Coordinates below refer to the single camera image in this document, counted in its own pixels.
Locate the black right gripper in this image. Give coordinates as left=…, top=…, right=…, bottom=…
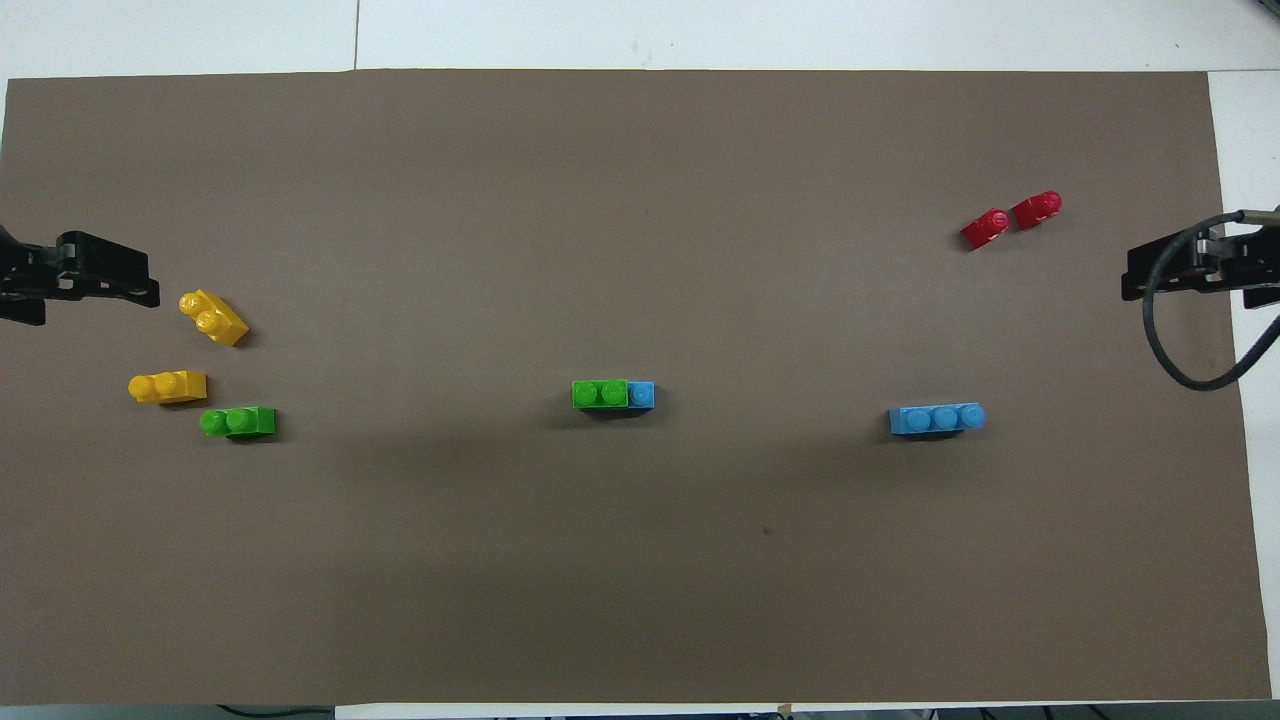
left=1121, top=231, right=1280, bottom=311

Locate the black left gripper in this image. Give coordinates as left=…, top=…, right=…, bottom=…
left=0, top=224, right=162, bottom=327

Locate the green two-stud toy brick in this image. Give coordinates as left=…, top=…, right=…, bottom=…
left=571, top=379, right=631, bottom=412
left=199, top=405, right=279, bottom=442

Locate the yellow two-stud toy brick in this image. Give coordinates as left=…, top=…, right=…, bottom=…
left=127, top=369, right=209, bottom=406
left=178, top=288, right=251, bottom=348

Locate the red one-stud toy brick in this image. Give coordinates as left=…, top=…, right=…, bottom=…
left=960, top=208, right=1012, bottom=252
left=1011, top=190, right=1064, bottom=231

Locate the brown table mat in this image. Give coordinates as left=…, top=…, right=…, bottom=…
left=0, top=68, right=1273, bottom=707

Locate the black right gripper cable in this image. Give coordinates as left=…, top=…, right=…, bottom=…
left=1140, top=207, right=1280, bottom=393

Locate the black cable at table edge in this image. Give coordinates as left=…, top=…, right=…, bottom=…
left=215, top=704, right=336, bottom=720

